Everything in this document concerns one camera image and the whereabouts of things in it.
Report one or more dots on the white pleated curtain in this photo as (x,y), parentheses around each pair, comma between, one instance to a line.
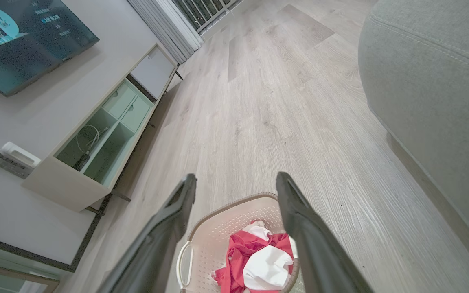
(169,26)

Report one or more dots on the wall-mounted flat television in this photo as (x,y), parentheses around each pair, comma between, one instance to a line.
(18,36)

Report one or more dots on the white balcony railing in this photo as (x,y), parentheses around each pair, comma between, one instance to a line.
(206,10)

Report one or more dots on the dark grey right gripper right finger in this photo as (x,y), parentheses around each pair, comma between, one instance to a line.
(316,248)

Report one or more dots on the small black device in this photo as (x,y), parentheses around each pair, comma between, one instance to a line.
(82,161)

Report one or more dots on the grey fabric sofa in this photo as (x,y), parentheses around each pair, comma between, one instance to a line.
(434,101)

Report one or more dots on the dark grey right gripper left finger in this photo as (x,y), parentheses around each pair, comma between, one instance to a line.
(157,244)

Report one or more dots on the white plug adapter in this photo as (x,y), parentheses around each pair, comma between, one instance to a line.
(20,153)

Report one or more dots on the cream and green TV cabinet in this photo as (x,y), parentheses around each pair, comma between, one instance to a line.
(104,130)

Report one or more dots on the red and white garment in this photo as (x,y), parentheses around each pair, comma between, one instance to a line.
(259,260)

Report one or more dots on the beige perforated laundry basket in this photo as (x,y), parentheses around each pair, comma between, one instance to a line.
(214,244)

